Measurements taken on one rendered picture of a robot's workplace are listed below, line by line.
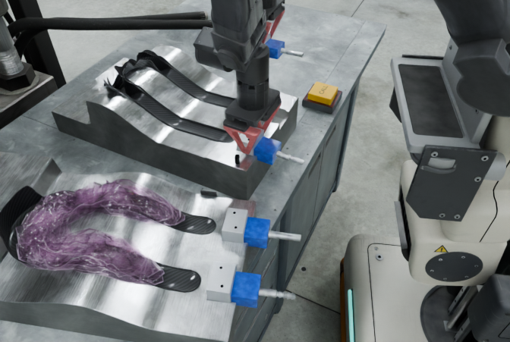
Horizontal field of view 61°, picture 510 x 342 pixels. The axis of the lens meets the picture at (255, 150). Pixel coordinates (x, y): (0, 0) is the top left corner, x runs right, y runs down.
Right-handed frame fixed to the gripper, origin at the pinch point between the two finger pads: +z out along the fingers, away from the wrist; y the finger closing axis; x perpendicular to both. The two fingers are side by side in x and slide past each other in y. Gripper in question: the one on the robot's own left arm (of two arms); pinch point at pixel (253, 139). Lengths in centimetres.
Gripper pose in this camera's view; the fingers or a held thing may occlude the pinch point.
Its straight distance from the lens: 83.5
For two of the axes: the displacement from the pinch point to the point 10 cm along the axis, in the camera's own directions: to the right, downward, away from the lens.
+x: 8.9, 3.0, -3.4
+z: 0.1, 7.3, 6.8
